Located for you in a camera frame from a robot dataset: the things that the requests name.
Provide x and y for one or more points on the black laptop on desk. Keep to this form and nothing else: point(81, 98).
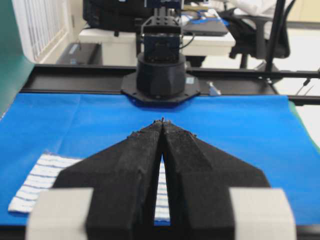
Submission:
point(211, 28)

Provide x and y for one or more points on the black office chair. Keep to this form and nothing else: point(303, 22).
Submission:
point(248, 41)

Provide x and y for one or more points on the blue table cloth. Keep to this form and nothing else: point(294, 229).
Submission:
point(261, 130)

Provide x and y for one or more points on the black table rail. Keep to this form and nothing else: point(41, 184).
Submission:
point(116, 80)

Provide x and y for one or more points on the person in white coat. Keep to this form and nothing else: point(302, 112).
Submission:
point(257, 8)

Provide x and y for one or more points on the white blue striped towel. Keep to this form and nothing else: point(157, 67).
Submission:
point(45, 171)

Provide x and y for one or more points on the white desk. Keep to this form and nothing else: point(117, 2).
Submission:
point(121, 50)

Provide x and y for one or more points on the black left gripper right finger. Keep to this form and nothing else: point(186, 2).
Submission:
point(214, 195)

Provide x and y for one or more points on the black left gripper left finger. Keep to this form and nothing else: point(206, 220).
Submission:
point(110, 195)

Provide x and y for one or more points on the black box under desk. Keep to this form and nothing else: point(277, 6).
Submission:
point(77, 53)

